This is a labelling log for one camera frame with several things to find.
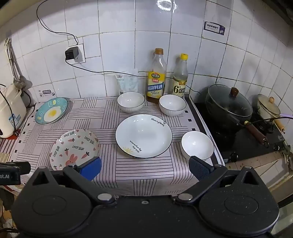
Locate black gas stove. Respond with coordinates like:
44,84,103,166
192,101,289,162

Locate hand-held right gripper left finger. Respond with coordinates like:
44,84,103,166
31,157,116,205

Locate glass pot lid wooden knob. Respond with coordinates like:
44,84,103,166
205,84,253,114

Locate large white plate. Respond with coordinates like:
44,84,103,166
115,114,173,159

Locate small cream enamel pot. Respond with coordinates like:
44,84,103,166
257,94,286,135

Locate white wall outlet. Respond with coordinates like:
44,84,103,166
68,37,86,64

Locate white rice cooker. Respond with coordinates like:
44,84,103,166
0,84,27,139

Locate bear and carrot print plate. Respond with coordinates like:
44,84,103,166
50,129,101,171

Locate black pot with wooden handle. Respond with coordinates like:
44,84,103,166
205,96,269,148

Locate black charger plug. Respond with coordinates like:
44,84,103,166
65,46,80,61

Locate cooking wine bottle yellow label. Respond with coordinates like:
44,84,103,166
146,48,167,103

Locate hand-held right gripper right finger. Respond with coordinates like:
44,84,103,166
175,156,261,205

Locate white bowl black rim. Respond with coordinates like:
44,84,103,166
159,94,187,117
117,92,145,114
181,131,215,162

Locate small white wall sticker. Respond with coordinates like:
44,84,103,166
38,89,55,98

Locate blue and white wall sticker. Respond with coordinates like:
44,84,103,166
203,21,226,38

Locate blue fried egg plate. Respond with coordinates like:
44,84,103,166
35,97,68,125

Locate dark range hood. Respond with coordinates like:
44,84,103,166
261,0,293,20

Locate hanging metal ladles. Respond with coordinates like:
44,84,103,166
5,38,32,88

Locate clear plastic bag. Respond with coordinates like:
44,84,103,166
114,70,140,95

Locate clear vinegar bottle yellow cap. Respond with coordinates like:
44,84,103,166
172,53,189,98

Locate striped tablecloth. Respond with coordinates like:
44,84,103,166
0,96,226,197

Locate black cable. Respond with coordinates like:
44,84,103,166
65,59,201,94
37,0,79,47

